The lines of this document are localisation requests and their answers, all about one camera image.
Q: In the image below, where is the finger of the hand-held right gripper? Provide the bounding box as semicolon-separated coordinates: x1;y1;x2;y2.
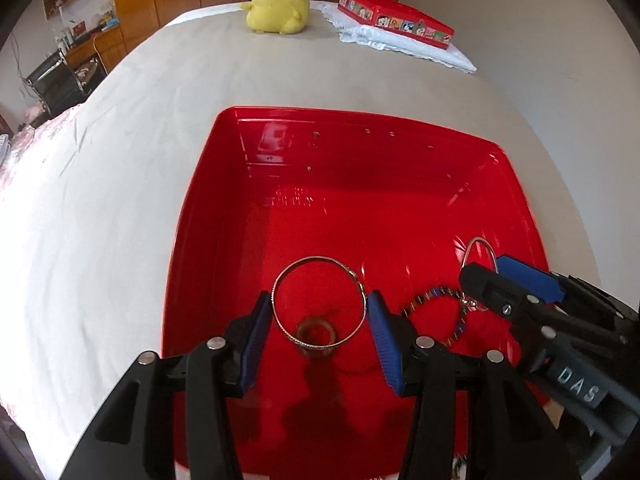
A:
496;255;626;328
459;261;558;361

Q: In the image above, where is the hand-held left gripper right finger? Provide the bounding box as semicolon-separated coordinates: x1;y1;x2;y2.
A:
367;291;583;480

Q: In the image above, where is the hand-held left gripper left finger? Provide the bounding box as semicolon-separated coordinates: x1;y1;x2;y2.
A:
60;290;273;480

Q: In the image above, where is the thin silver bangle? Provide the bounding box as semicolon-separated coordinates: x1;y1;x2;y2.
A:
461;236;498;311

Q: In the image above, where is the dark beaded necklace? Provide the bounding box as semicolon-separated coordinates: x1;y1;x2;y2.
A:
401;286;471;347

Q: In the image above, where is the engraved silver bangle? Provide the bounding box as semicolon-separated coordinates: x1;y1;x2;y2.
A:
271;256;371;351

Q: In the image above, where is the red plastic tray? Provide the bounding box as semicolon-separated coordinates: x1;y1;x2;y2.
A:
161;106;551;480

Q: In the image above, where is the white folded cloth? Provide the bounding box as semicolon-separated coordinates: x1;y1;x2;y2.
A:
312;1;477;73

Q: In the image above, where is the red cartoon tin lid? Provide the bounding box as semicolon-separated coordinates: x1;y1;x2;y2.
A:
337;0;456;51

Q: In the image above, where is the floral blanket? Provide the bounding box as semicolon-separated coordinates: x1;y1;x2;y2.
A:
0;105;86;196

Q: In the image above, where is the black office chair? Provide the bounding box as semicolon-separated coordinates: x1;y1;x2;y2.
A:
25;52;108;113

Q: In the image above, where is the wooden desk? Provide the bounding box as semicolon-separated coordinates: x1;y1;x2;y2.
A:
65;25;126;73

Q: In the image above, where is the yellow plush toy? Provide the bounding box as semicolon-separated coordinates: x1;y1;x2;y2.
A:
241;0;333;36

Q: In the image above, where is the wide brown ring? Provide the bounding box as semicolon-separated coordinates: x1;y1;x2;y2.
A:
295;316;337;360

